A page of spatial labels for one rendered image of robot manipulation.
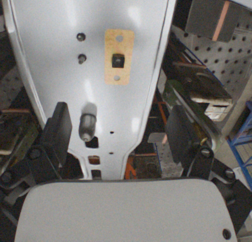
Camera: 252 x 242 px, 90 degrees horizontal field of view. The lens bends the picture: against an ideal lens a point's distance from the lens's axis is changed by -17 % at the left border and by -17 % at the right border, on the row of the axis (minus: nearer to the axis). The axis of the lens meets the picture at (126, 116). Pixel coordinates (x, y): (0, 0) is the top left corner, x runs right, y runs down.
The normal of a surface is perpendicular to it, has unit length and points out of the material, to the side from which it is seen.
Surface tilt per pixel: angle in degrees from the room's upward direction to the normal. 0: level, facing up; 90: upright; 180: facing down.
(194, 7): 0
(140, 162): 90
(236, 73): 0
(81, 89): 0
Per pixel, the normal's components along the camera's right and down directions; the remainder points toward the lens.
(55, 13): 0.07, 0.70
